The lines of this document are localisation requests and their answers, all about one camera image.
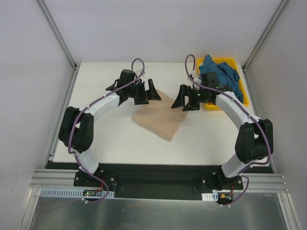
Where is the beige t shirt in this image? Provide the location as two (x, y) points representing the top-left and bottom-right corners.
(132, 91), (188, 141)

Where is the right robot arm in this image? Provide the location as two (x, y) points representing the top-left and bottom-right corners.
(171, 72), (273, 191)

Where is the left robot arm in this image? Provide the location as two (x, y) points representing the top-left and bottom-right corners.
(58, 69), (161, 186)

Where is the blue t shirt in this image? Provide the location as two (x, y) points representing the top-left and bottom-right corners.
(199, 55), (244, 102)

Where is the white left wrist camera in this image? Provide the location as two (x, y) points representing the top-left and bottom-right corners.
(135, 69), (146, 77)

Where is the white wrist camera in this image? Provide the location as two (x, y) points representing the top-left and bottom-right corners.
(135, 69), (146, 77)
(188, 74), (201, 88)

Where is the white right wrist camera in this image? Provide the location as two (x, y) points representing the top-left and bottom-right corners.
(188, 74), (201, 88)

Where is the right aluminium frame post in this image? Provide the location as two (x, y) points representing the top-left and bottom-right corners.
(242, 0), (290, 72)

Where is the aluminium frame post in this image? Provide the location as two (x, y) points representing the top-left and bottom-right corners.
(35, 0), (78, 70)
(242, 0), (290, 72)

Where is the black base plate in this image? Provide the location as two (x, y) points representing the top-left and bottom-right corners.
(47, 162), (243, 200)

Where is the right white cable duct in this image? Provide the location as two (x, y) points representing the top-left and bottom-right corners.
(201, 192), (218, 202)

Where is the white cable duct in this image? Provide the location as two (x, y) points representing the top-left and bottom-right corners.
(40, 188), (115, 199)
(201, 192), (218, 202)

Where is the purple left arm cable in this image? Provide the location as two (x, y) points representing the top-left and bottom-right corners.
(35, 58), (146, 226)

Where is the left aluminium frame post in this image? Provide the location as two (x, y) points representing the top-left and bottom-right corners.
(35, 0), (78, 70)

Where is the aluminium front rail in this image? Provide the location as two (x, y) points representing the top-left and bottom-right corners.
(30, 169), (290, 193)

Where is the left white cable duct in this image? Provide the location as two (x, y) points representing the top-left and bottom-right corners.
(40, 188), (115, 199)

